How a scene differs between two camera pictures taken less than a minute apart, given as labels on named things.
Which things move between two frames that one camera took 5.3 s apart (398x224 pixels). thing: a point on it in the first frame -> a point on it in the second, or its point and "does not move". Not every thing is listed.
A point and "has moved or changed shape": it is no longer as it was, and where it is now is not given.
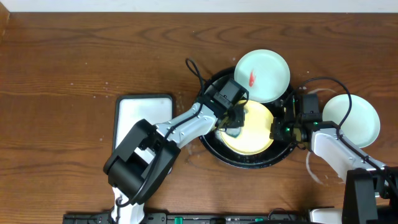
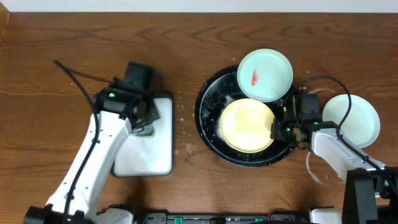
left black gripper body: (235, 116) -> (148, 115)
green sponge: (233, 132) has moved or changed shape
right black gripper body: (285, 131) does not move
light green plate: (265, 74) does not move
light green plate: (362, 126) does not move
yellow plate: (255, 136) does not move
